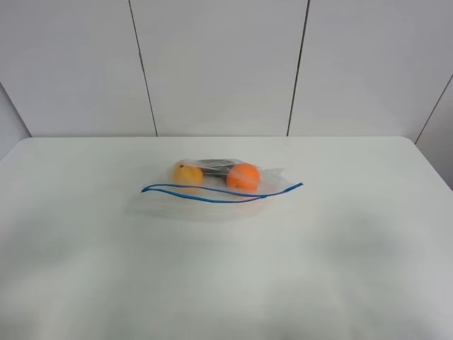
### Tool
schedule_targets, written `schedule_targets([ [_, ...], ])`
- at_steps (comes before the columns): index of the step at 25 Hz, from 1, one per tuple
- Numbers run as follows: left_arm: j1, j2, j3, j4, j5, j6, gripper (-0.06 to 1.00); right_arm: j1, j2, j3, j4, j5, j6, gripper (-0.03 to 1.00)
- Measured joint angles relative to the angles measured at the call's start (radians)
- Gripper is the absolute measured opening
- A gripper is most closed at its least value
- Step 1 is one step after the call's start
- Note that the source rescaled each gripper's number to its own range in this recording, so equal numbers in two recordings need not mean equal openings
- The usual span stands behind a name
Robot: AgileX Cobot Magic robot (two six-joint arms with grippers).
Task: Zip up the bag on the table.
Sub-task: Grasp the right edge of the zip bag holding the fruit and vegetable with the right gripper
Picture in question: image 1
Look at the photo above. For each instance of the yellow-orange fruit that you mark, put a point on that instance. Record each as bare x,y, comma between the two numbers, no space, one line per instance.
188,176

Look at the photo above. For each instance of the clear zip bag blue seal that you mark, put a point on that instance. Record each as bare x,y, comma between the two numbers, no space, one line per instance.
213,201

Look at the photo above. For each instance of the orange fruit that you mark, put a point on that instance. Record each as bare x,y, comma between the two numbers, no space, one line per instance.
244,177

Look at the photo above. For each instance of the dark eggplant in bag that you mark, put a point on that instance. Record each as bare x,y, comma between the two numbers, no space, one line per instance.
215,167

